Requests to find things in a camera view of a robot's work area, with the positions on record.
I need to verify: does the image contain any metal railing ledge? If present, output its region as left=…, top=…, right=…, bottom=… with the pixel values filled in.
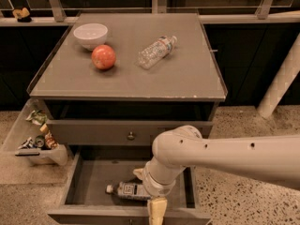
left=0, top=9, right=300, bottom=27

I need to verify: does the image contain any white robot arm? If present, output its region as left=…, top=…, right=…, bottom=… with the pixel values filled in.
left=133, top=126, right=300, bottom=225

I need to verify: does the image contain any crushed drink can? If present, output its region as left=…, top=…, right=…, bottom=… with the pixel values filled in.
left=34, top=135, right=45, bottom=148

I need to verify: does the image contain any clear empty plastic bottle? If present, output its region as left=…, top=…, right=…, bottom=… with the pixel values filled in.
left=136, top=36, right=177, bottom=69

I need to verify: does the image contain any clear plastic trash bin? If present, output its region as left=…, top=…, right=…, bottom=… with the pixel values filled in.
left=2, top=98, right=68, bottom=166

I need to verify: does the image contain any red apple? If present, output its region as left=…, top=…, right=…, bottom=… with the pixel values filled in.
left=92, top=45, right=116, bottom=70

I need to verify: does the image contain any orange snack packet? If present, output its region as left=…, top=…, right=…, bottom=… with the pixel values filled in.
left=45, top=132, right=58, bottom=149

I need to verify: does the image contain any grey drawer cabinet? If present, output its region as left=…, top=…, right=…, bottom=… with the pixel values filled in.
left=26, top=12, right=228, bottom=148

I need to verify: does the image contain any crumpled green wrapper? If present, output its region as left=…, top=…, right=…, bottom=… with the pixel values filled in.
left=26, top=110, right=48, bottom=126

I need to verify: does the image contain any brass top drawer knob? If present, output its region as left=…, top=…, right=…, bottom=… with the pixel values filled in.
left=127, top=132, right=135, bottom=141

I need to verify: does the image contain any grey top drawer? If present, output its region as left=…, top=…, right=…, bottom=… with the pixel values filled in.
left=47, top=119, right=213, bottom=146

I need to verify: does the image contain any white ceramic bowl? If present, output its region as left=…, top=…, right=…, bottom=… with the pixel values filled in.
left=73, top=23, right=108, bottom=51

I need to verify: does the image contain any grey open middle drawer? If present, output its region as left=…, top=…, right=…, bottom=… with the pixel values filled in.
left=48, top=146, right=210, bottom=225

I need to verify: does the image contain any white diagonal support pole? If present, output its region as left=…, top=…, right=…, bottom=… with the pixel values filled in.
left=257, top=39, right=300, bottom=118

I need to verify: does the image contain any dark labelled water bottle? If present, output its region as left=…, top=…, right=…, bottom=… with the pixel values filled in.
left=105, top=182, right=151, bottom=201

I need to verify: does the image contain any yellow black object on ledge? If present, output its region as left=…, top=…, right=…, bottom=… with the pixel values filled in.
left=12, top=7, right=32, bottom=23

